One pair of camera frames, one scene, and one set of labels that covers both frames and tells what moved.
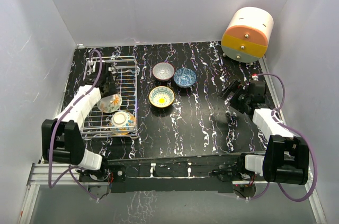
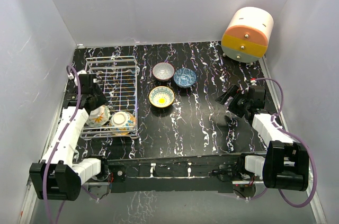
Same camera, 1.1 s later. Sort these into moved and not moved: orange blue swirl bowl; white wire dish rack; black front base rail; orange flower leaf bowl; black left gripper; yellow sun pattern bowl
Moved: black left gripper; orange flower leaf bowl
Not moved: orange blue swirl bowl; white wire dish rack; yellow sun pattern bowl; black front base rail
